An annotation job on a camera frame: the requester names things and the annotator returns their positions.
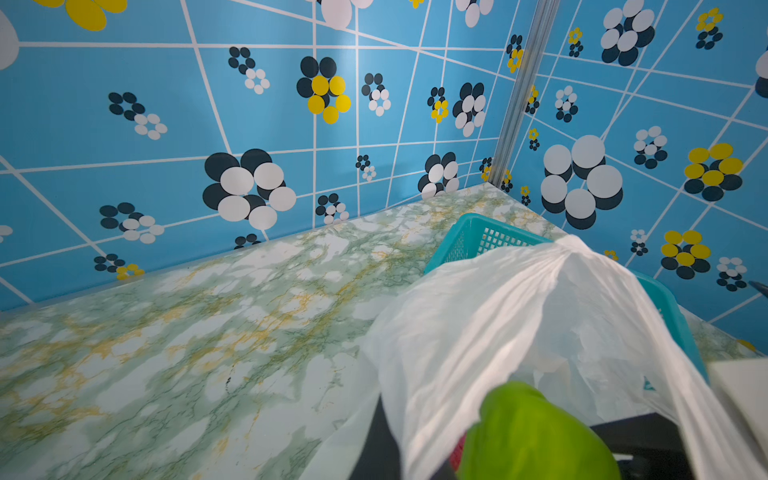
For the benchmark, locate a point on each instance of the pink fruit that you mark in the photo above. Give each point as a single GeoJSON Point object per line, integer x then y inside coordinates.
{"type": "Point", "coordinates": [456, 455]}

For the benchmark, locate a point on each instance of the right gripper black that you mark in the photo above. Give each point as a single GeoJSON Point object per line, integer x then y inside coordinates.
{"type": "Point", "coordinates": [653, 443]}

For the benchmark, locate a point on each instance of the teal plastic basket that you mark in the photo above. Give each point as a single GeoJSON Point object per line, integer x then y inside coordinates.
{"type": "Point", "coordinates": [474, 234]}

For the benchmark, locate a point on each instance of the white plastic bag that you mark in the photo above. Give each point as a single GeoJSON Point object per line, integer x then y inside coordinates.
{"type": "Point", "coordinates": [578, 326]}

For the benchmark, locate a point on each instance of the right aluminium corner post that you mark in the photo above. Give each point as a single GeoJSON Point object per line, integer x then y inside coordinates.
{"type": "Point", "coordinates": [536, 41]}

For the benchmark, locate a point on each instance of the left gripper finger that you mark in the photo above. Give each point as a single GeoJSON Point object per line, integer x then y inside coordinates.
{"type": "Point", "coordinates": [380, 456]}

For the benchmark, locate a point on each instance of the green fruit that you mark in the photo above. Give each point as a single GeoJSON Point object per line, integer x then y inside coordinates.
{"type": "Point", "coordinates": [521, 435]}

